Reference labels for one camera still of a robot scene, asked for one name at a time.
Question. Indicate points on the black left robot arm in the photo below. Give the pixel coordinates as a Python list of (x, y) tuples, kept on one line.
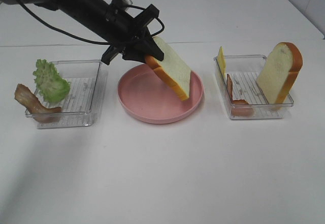
[(86, 12)]

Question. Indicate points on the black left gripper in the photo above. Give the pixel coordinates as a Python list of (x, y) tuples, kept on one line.
[(129, 35)]

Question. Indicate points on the clear plastic tray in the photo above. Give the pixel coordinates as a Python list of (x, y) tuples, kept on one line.
[(82, 105), (244, 70)]

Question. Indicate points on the green lettuce leaf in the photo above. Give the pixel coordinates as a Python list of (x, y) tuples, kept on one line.
[(52, 87)]

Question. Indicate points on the yellow cheese slice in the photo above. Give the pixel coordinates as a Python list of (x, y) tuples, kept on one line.
[(221, 61)]

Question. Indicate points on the bread slice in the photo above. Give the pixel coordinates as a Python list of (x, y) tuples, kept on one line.
[(172, 70), (280, 72)]

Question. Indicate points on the left clear plastic tray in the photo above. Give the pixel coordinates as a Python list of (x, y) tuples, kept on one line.
[(82, 105)]

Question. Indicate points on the pink round plate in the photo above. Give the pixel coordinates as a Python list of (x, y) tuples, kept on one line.
[(146, 98)]

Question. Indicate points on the bacon strip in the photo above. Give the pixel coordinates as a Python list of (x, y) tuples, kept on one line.
[(241, 107), (25, 97)]

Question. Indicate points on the right clear plastic tray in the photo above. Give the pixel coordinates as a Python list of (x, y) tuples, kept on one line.
[(244, 70)]

